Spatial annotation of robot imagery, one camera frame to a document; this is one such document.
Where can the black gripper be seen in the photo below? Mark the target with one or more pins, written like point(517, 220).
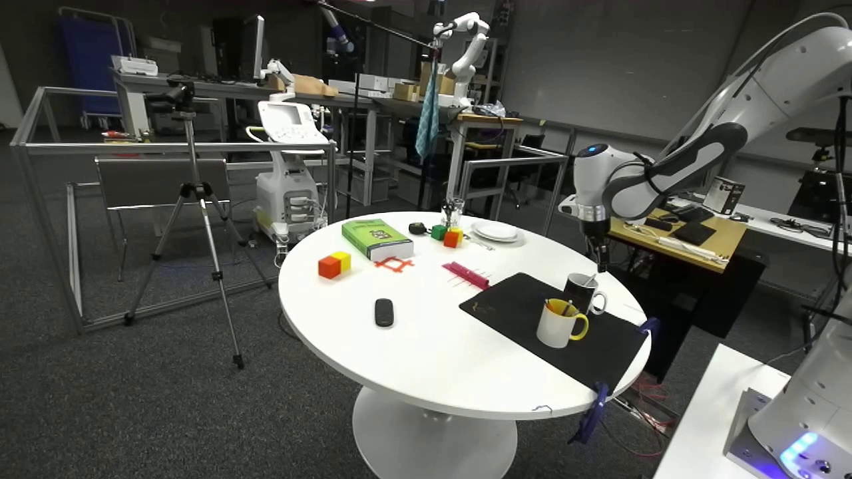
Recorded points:
point(597, 234)

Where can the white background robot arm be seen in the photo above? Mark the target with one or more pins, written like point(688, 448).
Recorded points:
point(469, 55)

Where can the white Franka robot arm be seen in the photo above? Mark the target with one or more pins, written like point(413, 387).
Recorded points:
point(763, 96)

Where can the blue spring clamp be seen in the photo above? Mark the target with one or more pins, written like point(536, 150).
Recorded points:
point(652, 325)

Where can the yellow mug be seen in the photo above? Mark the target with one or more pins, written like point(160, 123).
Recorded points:
point(554, 332)

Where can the large white plate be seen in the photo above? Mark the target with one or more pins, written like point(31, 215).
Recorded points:
point(514, 242)

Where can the black desk pad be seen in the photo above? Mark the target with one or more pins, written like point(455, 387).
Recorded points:
point(696, 234)

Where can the wooden desk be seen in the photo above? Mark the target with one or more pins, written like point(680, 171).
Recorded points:
point(701, 255)

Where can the black table mat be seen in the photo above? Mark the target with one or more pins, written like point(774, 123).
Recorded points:
point(514, 308)

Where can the small white plate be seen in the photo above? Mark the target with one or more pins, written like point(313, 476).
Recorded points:
point(497, 231)

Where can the pink ruler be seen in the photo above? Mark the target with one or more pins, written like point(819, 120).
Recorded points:
point(468, 276)

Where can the red cube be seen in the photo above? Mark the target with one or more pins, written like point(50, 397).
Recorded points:
point(328, 268)
point(455, 239)

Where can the blue tape piece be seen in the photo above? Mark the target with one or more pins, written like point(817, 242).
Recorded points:
point(590, 417)

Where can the clear drinking glass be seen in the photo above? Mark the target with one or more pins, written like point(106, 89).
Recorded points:
point(455, 215)

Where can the green block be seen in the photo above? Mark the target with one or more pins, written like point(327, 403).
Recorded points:
point(437, 234)

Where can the small black object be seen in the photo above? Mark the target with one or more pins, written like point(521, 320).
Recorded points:
point(416, 228)

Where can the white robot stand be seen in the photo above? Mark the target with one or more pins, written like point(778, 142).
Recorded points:
point(701, 428)

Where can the orange plastic piece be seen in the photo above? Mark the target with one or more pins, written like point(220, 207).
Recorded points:
point(392, 264)

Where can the teal hanging cloth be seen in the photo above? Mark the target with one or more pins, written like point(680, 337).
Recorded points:
point(427, 120)

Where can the black computer mouse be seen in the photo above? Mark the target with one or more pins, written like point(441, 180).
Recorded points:
point(385, 312)

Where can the green book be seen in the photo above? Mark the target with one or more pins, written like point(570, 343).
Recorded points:
point(375, 236)

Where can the yellow cube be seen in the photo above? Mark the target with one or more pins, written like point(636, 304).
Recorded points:
point(344, 259)

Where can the white machine cart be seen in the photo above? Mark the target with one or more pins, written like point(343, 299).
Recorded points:
point(288, 202)

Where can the cardboard box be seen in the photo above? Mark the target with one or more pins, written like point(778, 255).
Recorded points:
point(311, 86)

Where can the grey flat panel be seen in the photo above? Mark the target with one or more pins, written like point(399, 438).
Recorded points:
point(160, 183)

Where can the blue panel cart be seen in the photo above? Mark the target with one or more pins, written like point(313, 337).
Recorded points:
point(90, 55)

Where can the white table pedestal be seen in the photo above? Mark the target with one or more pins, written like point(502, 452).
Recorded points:
point(427, 444)

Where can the grey metal frame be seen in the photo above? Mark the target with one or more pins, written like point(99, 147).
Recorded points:
point(178, 147)

